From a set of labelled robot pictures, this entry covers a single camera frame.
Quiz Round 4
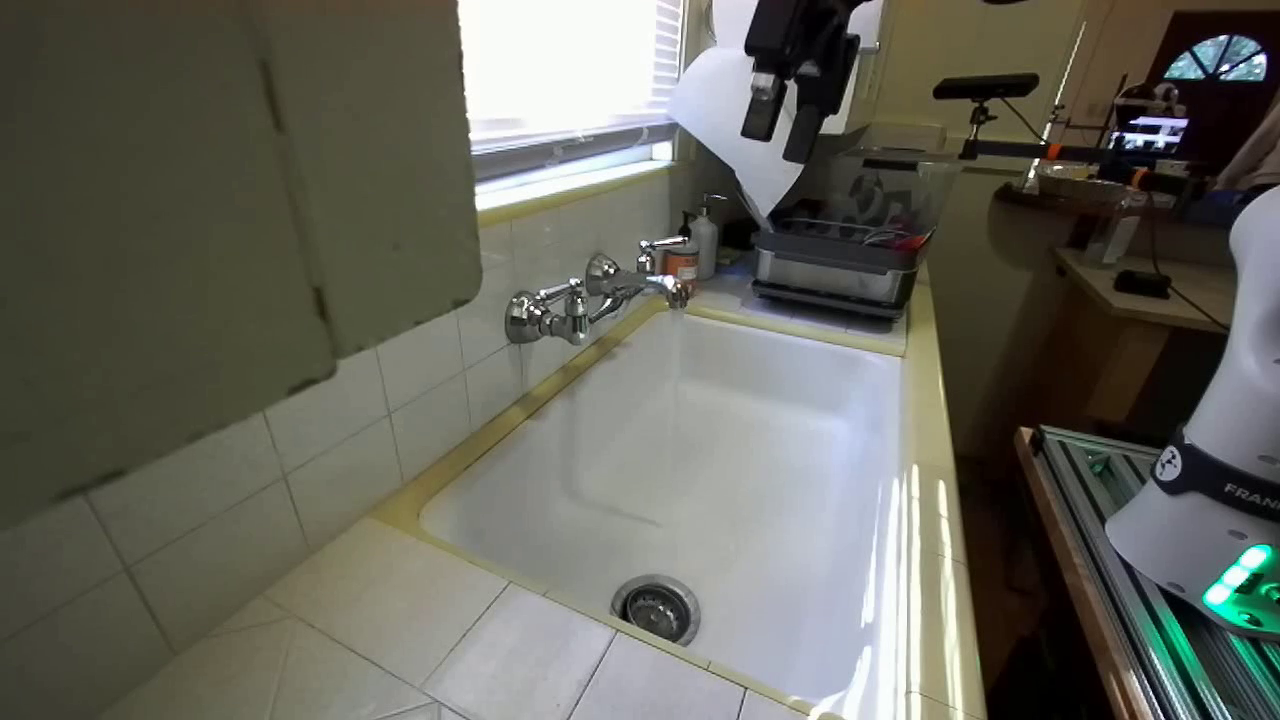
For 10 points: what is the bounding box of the white sink basin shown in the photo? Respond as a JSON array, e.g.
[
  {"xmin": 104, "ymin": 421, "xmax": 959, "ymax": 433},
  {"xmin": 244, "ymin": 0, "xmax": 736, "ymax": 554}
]
[{"xmin": 418, "ymin": 307, "xmax": 911, "ymax": 707}]

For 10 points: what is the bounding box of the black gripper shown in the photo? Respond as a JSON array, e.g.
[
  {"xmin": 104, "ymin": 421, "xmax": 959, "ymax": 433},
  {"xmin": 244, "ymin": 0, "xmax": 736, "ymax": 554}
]
[{"xmin": 736, "ymin": 0, "xmax": 873, "ymax": 167}]

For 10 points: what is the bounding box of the small white bottle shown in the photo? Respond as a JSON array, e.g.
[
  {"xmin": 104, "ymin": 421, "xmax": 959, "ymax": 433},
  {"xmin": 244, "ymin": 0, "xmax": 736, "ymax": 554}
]
[{"xmin": 687, "ymin": 197, "xmax": 724, "ymax": 279}]

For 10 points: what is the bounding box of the beige cabinet door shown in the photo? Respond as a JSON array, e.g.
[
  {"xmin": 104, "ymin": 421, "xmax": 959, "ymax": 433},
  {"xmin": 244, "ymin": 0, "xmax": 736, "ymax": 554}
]
[
  {"xmin": 248, "ymin": 0, "xmax": 489, "ymax": 360},
  {"xmin": 0, "ymin": 0, "xmax": 339, "ymax": 530}
]

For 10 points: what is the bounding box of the small black device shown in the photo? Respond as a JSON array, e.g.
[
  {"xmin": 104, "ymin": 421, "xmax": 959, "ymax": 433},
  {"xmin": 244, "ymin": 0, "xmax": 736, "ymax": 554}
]
[{"xmin": 1111, "ymin": 267, "xmax": 1177, "ymax": 301}]

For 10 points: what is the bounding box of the lit monitor screen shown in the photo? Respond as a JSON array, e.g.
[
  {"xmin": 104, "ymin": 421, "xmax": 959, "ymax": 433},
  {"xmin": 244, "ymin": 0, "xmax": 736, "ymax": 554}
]
[{"xmin": 1109, "ymin": 107, "xmax": 1192, "ymax": 161}]

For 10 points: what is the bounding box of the black camera bar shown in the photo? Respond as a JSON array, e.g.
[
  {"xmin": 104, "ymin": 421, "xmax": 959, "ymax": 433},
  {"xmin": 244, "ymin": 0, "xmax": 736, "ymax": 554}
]
[{"xmin": 928, "ymin": 68, "xmax": 1046, "ymax": 102}]

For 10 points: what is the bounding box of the metal drain strainer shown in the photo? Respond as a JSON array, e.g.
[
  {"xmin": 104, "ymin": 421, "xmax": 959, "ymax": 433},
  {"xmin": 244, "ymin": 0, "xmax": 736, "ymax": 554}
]
[{"xmin": 608, "ymin": 573, "xmax": 706, "ymax": 646}]

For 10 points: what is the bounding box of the chrome faucet body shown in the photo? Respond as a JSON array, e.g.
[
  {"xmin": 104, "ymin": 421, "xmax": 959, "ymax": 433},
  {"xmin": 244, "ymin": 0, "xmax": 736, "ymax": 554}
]
[{"xmin": 533, "ymin": 251, "xmax": 656, "ymax": 348}]

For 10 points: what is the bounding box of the aluminium robot mount table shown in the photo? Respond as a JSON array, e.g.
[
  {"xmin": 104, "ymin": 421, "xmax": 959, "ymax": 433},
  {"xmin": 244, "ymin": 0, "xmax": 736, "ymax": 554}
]
[{"xmin": 1017, "ymin": 421, "xmax": 1280, "ymax": 720}]

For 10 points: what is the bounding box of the bright window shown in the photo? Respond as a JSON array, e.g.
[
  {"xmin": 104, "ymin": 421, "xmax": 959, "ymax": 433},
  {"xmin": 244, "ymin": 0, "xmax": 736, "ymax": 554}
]
[{"xmin": 456, "ymin": 0, "xmax": 691, "ymax": 188}]

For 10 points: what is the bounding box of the door with arched window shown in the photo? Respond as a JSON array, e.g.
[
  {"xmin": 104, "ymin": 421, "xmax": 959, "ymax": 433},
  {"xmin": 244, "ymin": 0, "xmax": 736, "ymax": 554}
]
[{"xmin": 1148, "ymin": 9, "xmax": 1280, "ymax": 172}]

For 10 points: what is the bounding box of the wooden desk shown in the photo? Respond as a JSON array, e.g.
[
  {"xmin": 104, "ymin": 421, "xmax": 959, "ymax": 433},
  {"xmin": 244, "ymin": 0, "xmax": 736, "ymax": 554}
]
[{"xmin": 1056, "ymin": 243, "xmax": 1241, "ymax": 435}]

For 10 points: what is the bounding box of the orange label bottle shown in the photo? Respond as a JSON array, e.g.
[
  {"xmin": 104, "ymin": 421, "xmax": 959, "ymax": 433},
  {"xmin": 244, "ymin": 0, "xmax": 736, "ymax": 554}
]
[{"xmin": 661, "ymin": 234, "xmax": 706, "ymax": 289}]

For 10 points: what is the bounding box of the white pole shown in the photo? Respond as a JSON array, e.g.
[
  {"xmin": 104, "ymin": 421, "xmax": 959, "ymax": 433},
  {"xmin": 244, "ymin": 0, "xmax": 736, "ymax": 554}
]
[{"xmin": 1021, "ymin": 14, "xmax": 1091, "ymax": 198}]

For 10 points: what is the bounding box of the grey dish rack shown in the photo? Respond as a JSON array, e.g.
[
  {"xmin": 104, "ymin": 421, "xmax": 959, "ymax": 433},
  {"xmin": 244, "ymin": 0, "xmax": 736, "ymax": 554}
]
[{"xmin": 749, "ymin": 125, "xmax": 940, "ymax": 328}]

